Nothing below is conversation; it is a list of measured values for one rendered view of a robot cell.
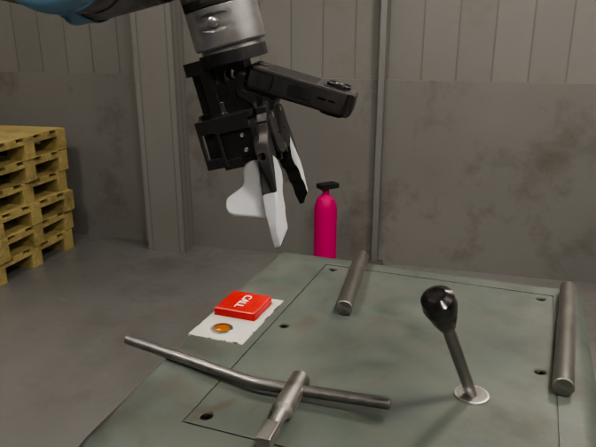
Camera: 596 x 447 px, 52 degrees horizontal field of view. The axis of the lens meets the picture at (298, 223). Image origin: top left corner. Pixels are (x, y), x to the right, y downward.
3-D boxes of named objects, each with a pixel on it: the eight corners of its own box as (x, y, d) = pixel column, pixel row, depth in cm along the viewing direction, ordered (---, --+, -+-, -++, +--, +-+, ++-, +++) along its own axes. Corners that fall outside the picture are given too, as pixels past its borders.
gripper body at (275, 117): (229, 160, 71) (199, 57, 68) (299, 145, 69) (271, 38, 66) (208, 178, 64) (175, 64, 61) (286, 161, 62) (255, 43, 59)
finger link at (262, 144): (270, 204, 64) (263, 129, 66) (286, 201, 63) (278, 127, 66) (254, 190, 59) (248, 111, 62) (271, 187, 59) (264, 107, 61)
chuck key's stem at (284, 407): (274, 458, 55) (310, 388, 65) (273, 436, 54) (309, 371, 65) (252, 453, 55) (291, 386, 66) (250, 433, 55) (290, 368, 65)
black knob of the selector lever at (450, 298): (423, 322, 58) (426, 276, 57) (458, 327, 57) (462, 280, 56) (415, 341, 55) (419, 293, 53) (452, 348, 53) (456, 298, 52)
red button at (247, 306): (234, 301, 88) (233, 289, 87) (272, 309, 86) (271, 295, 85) (214, 319, 82) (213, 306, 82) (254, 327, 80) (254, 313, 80)
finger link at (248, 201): (235, 254, 63) (230, 173, 66) (289, 246, 61) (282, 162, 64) (223, 248, 60) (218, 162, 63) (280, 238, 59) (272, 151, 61)
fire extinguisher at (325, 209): (348, 270, 427) (351, 179, 407) (341, 286, 400) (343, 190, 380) (309, 267, 434) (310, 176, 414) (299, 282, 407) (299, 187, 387)
